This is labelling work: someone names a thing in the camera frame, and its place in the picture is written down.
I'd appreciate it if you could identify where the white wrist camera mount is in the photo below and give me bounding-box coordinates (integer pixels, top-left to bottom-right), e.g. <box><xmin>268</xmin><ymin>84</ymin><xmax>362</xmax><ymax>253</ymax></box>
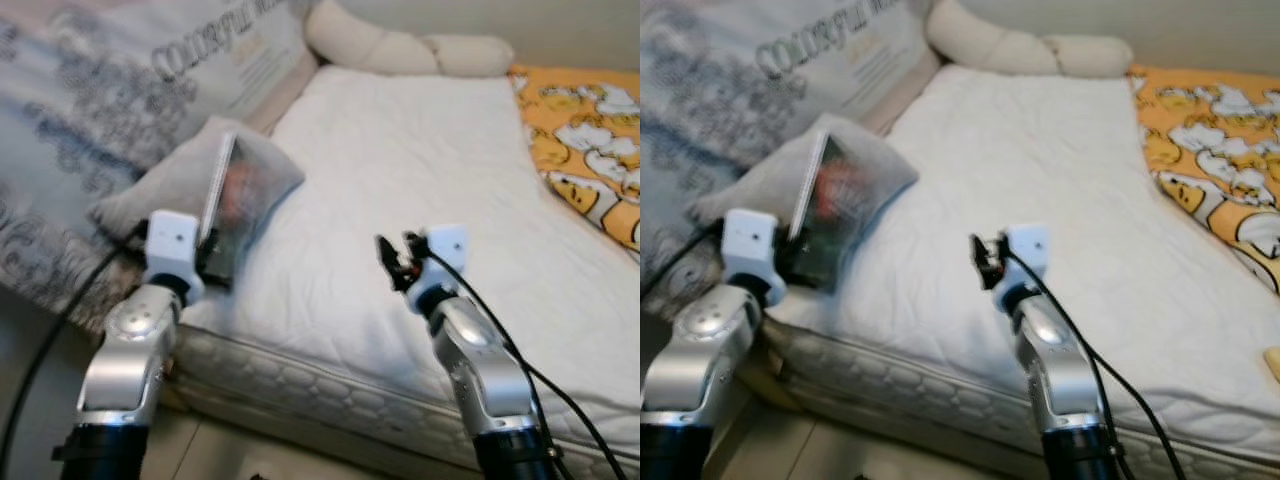
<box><xmin>415</xmin><ymin>225</ymin><xmax>469</xmax><ymax>311</ymax></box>
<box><xmin>143</xmin><ymin>210</ymin><xmax>206</xmax><ymax>301</ymax></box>
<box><xmin>722</xmin><ymin>208</ymin><xmax>786</xmax><ymax>306</ymax></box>
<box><xmin>1000</xmin><ymin>224</ymin><xmax>1053</xmax><ymax>306</ymax></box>

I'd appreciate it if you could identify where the blue grey swirl duvet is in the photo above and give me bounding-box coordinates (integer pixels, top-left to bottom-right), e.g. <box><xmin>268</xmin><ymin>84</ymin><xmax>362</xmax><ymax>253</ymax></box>
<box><xmin>640</xmin><ymin>0</ymin><xmax>941</xmax><ymax>321</ymax></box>
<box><xmin>0</xmin><ymin>0</ymin><xmax>321</xmax><ymax>331</ymax></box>

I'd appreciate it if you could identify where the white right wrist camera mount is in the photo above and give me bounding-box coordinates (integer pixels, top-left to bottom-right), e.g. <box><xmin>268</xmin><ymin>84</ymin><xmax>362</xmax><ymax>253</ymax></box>
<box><xmin>1000</xmin><ymin>224</ymin><xmax>1053</xmax><ymax>306</ymax></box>
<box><xmin>415</xmin><ymin>225</ymin><xmax>469</xmax><ymax>311</ymax></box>

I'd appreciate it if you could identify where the yellow cartoon bear blanket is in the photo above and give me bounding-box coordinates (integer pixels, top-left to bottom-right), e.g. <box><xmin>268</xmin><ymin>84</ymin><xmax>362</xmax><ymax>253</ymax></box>
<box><xmin>508</xmin><ymin>65</ymin><xmax>641</xmax><ymax>256</ymax></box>
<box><xmin>1128</xmin><ymin>65</ymin><xmax>1280</xmax><ymax>296</ymax></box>

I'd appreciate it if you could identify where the grey pillow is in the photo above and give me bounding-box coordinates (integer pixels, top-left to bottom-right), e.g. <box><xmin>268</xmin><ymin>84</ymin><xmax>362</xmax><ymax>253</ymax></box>
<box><xmin>88</xmin><ymin>114</ymin><xmax>307</xmax><ymax>241</ymax></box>
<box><xmin>690</xmin><ymin>112</ymin><xmax>921</xmax><ymax>236</ymax></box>

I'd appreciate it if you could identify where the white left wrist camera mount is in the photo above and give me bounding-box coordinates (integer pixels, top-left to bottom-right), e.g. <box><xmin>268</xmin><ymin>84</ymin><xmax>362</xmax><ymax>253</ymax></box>
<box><xmin>143</xmin><ymin>210</ymin><xmax>206</xmax><ymax>301</ymax></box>
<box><xmin>722</xmin><ymin>208</ymin><xmax>786</xmax><ymax>306</ymax></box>

